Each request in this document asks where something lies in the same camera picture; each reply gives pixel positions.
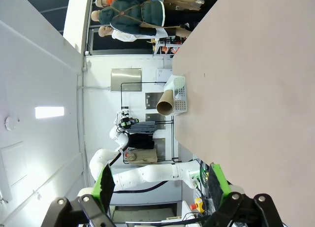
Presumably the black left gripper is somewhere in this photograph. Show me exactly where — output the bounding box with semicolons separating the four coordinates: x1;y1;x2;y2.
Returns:
118;117;140;132

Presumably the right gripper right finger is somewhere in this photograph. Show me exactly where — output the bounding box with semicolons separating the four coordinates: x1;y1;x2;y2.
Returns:
202;163;283;227

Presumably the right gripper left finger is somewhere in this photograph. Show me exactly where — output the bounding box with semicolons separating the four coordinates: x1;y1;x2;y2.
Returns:
41;162;117;227

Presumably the brown cup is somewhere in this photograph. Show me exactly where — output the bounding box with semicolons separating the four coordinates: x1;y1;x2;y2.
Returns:
156;88;176;116

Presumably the white perforated plastic basket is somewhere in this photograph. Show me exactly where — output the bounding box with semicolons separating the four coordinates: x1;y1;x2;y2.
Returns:
164;74;189;117

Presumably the grey hanging garment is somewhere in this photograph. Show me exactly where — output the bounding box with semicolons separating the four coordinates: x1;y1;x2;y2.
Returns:
127;121;157;134

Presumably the black hanging garment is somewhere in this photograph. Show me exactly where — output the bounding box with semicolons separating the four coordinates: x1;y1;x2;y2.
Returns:
127;133;156;150

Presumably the yellow red emergency stop button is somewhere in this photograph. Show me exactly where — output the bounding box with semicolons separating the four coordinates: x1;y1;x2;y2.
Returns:
189;196;205;211

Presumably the black clothes rack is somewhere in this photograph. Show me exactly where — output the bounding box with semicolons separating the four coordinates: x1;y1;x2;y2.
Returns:
120;81;182;164

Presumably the rectangular ceiling light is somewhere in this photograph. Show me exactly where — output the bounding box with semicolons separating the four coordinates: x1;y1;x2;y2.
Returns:
34;106;65;120

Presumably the mannequin in white shirt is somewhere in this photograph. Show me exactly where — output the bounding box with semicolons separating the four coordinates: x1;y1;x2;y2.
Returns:
97;26;169;42

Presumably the mannequin in dark green jacket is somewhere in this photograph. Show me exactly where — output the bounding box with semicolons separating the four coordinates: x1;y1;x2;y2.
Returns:
90;0;168;36

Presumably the round smoke detector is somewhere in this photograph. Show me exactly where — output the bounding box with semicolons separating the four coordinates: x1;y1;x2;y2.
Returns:
3;115;20;131

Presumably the green cable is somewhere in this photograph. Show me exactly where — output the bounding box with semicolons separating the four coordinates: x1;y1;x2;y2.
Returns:
194;162;210;190

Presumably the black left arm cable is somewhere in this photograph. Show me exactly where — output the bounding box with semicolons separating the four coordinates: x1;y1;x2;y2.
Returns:
108;138;170;194

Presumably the metal wall panel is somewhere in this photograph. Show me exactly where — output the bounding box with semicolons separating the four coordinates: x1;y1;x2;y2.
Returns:
110;67;143;93

